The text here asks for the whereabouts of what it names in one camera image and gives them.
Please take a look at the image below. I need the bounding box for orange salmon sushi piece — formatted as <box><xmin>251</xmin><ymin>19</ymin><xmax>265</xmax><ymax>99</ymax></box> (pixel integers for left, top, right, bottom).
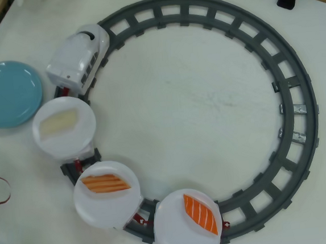
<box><xmin>183</xmin><ymin>191</ymin><xmax>220</xmax><ymax>238</ymax></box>

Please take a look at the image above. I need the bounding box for orange striped shrimp sushi piece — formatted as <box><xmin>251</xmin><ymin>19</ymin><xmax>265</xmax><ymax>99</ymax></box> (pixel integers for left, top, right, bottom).
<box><xmin>80</xmin><ymin>172</ymin><xmax>133</xmax><ymax>196</ymax></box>

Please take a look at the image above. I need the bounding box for white squid sushi piece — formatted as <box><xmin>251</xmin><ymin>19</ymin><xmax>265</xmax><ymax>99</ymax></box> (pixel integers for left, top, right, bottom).
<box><xmin>37</xmin><ymin>107</ymin><xmax>81</xmax><ymax>142</ymax></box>

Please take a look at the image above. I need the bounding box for white Shinkansen toy locomotive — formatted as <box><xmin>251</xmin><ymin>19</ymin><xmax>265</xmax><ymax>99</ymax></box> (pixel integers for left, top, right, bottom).
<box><xmin>42</xmin><ymin>22</ymin><xmax>115</xmax><ymax>99</ymax></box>

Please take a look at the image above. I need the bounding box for blue round dish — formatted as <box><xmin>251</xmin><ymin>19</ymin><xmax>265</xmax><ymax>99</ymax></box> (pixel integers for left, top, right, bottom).
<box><xmin>0</xmin><ymin>57</ymin><xmax>47</xmax><ymax>130</ymax></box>

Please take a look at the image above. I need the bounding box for white round plate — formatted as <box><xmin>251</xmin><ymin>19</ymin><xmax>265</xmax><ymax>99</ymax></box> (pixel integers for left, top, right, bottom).
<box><xmin>70</xmin><ymin>158</ymin><xmax>145</xmax><ymax>230</ymax></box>
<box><xmin>150</xmin><ymin>186</ymin><xmax>223</xmax><ymax>244</ymax></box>
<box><xmin>29</xmin><ymin>94</ymin><xmax>100</xmax><ymax>162</ymax></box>

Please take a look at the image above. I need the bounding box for silver foil tape strip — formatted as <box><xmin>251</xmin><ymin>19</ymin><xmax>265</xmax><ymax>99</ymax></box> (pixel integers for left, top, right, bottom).
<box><xmin>292</xmin><ymin>103</ymin><xmax>307</xmax><ymax>114</ymax></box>
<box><xmin>292</xmin><ymin>130</ymin><xmax>307</xmax><ymax>144</ymax></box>

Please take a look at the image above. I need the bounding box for gray circular toy train track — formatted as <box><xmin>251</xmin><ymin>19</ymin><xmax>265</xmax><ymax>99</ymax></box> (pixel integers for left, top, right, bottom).
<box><xmin>46</xmin><ymin>0</ymin><xmax>326</xmax><ymax>244</ymax></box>

